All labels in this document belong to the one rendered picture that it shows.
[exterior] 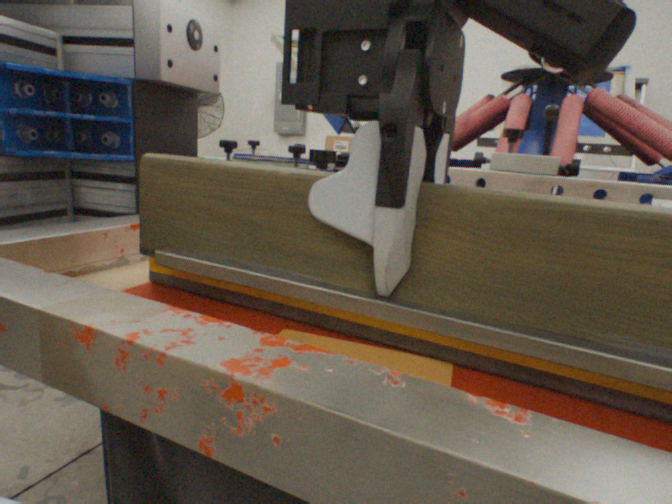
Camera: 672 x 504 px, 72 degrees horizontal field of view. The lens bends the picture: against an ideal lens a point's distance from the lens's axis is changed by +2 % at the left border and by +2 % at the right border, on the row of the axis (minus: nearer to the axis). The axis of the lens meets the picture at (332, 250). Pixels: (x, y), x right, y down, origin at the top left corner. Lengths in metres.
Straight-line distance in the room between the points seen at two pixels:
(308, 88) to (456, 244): 0.11
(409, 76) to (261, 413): 0.15
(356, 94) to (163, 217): 0.17
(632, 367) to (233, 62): 6.12
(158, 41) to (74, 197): 0.22
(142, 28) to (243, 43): 5.62
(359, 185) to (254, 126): 5.75
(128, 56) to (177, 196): 0.28
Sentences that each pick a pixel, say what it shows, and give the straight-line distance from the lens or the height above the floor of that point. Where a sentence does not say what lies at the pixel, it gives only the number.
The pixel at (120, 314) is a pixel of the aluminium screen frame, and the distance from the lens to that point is 0.23.
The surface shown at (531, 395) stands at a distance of 0.27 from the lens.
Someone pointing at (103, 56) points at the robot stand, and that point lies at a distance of 0.62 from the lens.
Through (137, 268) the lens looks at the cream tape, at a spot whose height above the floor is 0.95.
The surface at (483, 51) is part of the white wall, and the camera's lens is 5.02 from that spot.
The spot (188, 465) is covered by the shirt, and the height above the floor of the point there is 0.84.
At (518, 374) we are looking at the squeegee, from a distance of 0.27.
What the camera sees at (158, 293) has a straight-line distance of 0.37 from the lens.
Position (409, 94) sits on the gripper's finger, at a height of 1.10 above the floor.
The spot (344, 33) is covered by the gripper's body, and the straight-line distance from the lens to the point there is 0.26.
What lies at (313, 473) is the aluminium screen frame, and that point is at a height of 0.96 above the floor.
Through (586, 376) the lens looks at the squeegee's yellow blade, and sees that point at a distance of 0.27.
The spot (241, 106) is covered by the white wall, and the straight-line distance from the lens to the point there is 6.12.
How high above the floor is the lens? 1.07
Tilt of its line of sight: 13 degrees down
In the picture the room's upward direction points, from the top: 4 degrees clockwise
